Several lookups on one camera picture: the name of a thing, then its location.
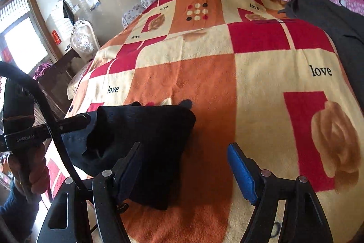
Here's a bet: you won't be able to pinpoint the person's left hand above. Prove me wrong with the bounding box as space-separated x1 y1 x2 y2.
7 143 51 196

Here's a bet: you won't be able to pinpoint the white ornate chair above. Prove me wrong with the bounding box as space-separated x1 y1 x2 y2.
67 20 101 101

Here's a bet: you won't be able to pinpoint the person's left forearm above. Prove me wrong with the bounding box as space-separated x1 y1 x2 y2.
0 177 43 235

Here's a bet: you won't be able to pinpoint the checkered printed blanket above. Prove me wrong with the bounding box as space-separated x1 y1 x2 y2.
45 0 364 243

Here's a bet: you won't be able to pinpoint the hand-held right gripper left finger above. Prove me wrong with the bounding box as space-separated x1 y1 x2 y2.
36 142 144 243

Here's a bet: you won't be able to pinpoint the dark grey garment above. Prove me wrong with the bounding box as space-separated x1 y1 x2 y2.
280 0 364 96

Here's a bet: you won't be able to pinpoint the dark hanging cloth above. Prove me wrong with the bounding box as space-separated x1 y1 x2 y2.
63 0 75 22

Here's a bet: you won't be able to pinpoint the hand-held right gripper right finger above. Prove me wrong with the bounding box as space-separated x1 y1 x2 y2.
227 142 334 243

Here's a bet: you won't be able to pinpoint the black pants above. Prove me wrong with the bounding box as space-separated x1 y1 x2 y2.
61 100 197 211

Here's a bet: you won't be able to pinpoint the window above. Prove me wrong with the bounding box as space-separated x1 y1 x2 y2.
0 0 51 73

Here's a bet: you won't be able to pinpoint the purple cloth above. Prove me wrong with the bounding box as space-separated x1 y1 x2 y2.
33 63 53 80

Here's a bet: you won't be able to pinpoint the dark wooden desk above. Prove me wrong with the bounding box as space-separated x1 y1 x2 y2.
37 47 92 119

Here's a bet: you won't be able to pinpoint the small floral pillow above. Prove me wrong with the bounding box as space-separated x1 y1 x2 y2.
122 3 143 28

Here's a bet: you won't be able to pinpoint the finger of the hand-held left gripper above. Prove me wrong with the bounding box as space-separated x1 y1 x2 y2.
34 114 92 134

